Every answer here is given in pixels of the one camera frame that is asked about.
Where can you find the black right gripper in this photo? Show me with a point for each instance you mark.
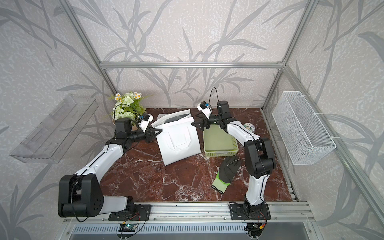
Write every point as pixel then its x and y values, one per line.
pixel 200 123

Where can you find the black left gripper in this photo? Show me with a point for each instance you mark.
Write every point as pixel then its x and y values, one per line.
pixel 148 133

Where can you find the white insulated delivery bag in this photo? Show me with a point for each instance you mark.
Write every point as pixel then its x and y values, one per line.
pixel 178 139

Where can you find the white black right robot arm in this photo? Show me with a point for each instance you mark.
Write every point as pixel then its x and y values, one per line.
pixel 259 155

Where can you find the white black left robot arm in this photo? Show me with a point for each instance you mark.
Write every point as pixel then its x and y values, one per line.
pixel 80 194

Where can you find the green plastic basket tray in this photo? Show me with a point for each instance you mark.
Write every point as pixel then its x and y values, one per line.
pixel 217 143

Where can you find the artificial white flower plant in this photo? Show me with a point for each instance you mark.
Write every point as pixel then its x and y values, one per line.
pixel 128 105

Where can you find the black green work glove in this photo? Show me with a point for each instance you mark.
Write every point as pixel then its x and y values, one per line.
pixel 227 171

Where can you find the small round patterned tin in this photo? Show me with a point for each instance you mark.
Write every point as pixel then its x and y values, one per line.
pixel 250 127

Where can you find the left green circuit board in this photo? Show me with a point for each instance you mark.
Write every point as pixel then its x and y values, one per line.
pixel 128 228

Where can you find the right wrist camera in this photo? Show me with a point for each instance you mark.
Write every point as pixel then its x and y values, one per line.
pixel 205 108

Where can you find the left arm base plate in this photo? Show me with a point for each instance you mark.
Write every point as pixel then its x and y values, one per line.
pixel 137 213

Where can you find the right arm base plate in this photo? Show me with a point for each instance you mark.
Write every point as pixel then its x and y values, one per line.
pixel 245 211

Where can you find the clear acrylic wall shelf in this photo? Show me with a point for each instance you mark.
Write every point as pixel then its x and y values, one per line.
pixel 51 139

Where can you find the white wire mesh basket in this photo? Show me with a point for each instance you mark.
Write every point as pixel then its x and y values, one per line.
pixel 304 135

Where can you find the right circuit board with wires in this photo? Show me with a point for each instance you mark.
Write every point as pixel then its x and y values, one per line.
pixel 255 227

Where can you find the aluminium front rail frame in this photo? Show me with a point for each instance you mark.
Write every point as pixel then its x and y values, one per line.
pixel 219 212

